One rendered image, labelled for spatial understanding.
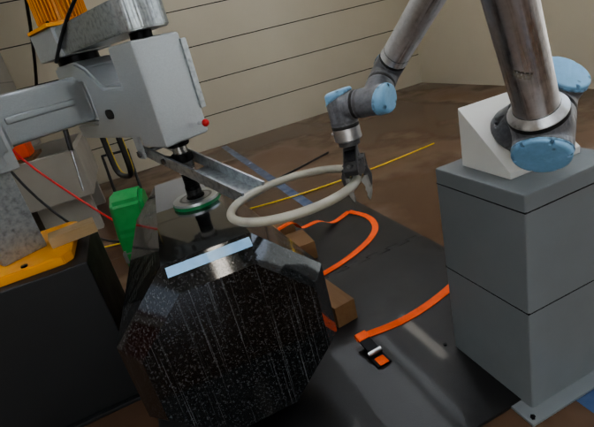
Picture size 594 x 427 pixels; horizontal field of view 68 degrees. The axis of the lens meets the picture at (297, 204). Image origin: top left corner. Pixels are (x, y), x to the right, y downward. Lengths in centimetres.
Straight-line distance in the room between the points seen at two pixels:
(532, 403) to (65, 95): 234
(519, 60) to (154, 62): 129
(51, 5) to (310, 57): 537
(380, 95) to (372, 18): 663
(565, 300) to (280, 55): 608
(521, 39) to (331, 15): 654
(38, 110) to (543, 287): 214
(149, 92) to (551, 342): 171
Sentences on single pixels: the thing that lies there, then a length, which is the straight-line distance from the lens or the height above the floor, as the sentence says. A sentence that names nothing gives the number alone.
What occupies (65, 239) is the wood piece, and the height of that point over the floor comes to 80.
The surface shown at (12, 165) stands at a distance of 221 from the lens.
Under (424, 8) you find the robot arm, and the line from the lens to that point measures 129.
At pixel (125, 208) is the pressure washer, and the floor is 48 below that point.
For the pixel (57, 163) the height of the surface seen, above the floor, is 77.
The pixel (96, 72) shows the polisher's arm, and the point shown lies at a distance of 228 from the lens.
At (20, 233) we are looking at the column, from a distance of 228.
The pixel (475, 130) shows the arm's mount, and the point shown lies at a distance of 158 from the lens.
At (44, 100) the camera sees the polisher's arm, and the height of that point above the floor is 139.
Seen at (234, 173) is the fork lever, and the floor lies 94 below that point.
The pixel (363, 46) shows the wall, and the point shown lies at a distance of 784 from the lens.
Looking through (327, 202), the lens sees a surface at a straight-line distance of 132.
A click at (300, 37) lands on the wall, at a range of 735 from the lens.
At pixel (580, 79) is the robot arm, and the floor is 113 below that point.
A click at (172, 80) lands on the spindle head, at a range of 190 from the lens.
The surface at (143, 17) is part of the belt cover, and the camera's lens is 185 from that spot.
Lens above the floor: 144
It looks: 22 degrees down
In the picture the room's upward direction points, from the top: 14 degrees counter-clockwise
